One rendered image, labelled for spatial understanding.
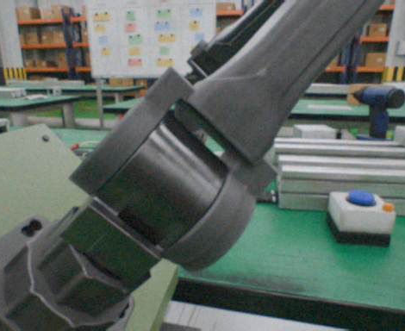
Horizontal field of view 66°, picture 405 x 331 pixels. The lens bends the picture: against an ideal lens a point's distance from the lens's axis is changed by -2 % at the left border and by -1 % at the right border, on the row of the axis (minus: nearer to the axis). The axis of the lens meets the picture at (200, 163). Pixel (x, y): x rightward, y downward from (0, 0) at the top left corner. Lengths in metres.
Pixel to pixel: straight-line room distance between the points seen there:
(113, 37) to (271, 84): 3.77
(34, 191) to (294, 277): 0.34
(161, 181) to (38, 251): 0.10
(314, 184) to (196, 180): 0.47
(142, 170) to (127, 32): 3.71
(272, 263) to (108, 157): 0.35
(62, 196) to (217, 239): 0.20
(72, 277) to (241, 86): 0.15
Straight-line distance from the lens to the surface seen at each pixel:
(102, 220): 0.19
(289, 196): 0.64
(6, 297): 0.25
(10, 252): 0.27
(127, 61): 3.86
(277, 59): 0.21
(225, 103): 0.19
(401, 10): 6.70
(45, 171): 0.37
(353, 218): 0.55
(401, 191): 0.69
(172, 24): 3.68
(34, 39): 13.38
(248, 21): 0.54
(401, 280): 0.52
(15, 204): 0.32
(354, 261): 0.53
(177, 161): 0.18
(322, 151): 0.82
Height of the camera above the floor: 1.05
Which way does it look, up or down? 17 degrees down
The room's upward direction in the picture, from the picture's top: straight up
